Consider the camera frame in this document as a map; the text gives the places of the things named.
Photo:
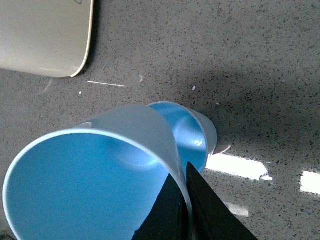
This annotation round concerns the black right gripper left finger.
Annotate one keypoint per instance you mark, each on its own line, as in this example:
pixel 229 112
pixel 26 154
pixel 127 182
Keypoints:
pixel 168 218

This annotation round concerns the light blue plastic cup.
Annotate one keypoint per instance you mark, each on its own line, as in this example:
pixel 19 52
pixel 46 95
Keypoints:
pixel 195 134

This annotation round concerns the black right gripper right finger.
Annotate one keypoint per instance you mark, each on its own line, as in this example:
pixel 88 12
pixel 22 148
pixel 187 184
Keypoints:
pixel 212 219

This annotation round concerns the cream toaster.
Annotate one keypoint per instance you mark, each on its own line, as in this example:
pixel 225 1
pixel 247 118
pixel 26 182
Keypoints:
pixel 49 38

